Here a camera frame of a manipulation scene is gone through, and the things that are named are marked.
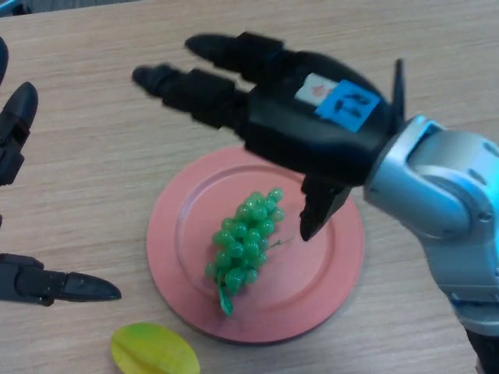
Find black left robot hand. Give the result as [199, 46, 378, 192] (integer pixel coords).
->
[0, 37, 122, 307]

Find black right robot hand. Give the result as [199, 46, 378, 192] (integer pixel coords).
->
[131, 33, 403, 242]

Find green grapes bunch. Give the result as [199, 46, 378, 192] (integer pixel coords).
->
[205, 186, 293, 317]

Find pink round plate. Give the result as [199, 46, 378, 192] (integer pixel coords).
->
[146, 146, 366, 344]

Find yellow green starfruit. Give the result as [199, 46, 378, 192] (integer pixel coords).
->
[110, 322, 201, 374]

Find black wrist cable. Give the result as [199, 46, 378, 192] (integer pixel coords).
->
[391, 58, 406, 132]

